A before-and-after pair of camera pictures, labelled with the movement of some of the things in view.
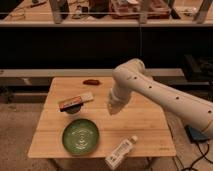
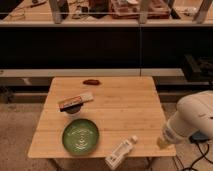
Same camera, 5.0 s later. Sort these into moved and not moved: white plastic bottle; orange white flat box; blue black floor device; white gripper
Moved: white gripper
Not moved: blue black floor device; white plastic bottle; orange white flat box
